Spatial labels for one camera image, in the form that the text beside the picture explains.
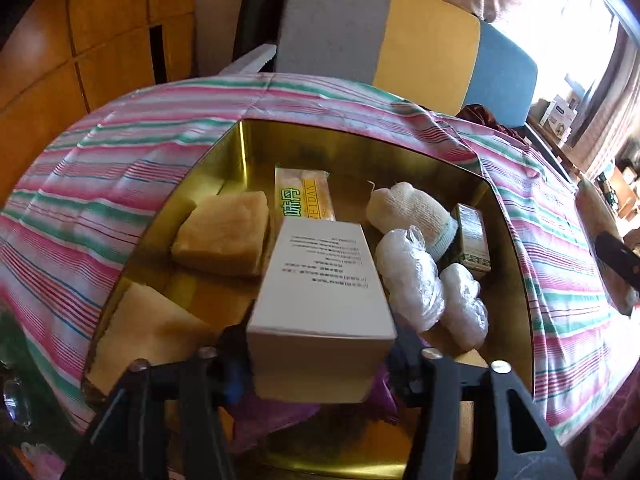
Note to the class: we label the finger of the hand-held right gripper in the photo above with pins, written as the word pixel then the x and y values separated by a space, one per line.
pixel 620 262

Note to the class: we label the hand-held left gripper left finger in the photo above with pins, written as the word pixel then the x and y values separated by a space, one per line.
pixel 232 385

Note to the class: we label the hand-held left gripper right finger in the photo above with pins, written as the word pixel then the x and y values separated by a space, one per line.
pixel 405 385

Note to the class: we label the purple packet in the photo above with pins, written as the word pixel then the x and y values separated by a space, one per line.
pixel 280 415

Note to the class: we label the white plastic-wrapped bundle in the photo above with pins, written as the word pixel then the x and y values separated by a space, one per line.
pixel 465 310
pixel 410 280

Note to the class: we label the yellow sponge cake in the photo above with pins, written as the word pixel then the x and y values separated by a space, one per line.
pixel 145 330
pixel 222 235

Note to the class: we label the white cardboard box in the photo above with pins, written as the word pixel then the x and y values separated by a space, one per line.
pixel 320 285

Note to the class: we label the small green box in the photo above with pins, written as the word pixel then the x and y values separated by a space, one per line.
pixel 472 240

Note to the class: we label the yellow green snack packet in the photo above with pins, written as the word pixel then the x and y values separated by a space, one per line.
pixel 305 192

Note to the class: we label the gold tin box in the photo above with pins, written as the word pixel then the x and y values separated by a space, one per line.
pixel 350 160

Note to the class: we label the wooden side desk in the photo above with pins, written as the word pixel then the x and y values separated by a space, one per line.
pixel 580 160

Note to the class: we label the striped curtain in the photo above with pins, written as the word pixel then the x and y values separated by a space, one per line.
pixel 610 110

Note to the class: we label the white carton with blue label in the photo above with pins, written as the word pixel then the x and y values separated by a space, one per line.
pixel 560 116

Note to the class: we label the dark red cloth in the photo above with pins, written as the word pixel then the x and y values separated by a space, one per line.
pixel 490 120

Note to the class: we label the window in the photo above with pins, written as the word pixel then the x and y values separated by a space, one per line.
pixel 560 20

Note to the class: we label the striped tablecloth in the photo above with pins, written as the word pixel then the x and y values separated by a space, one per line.
pixel 100 170

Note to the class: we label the grey yellow blue chair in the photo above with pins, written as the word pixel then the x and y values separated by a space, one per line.
pixel 425 45

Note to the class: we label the white foam piece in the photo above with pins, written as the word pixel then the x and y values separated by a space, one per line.
pixel 250 60

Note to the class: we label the wooden cabinet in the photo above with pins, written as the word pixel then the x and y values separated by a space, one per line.
pixel 75 60

